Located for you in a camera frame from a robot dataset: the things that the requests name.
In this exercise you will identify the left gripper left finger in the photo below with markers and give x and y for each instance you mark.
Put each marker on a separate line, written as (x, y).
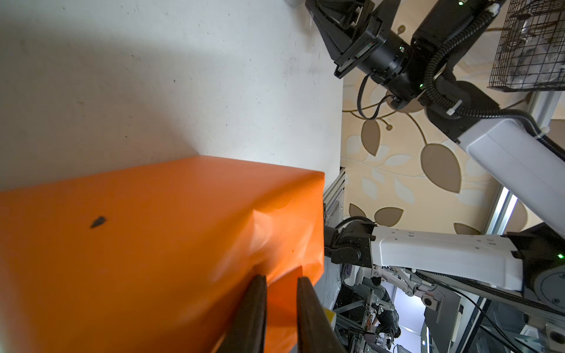
(248, 330)

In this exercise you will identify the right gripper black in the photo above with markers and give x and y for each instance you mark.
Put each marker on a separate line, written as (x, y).
(359, 35)

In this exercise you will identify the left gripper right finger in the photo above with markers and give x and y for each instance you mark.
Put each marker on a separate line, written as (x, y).
(314, 331)

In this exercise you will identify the orange wrapping paper sheet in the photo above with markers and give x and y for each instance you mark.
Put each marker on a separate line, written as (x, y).
(157, 258)

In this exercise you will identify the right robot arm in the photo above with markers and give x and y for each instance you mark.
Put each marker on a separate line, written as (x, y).
(441, 182)

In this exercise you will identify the black wire basket right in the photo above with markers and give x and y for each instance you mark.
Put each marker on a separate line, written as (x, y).
(530, 53)

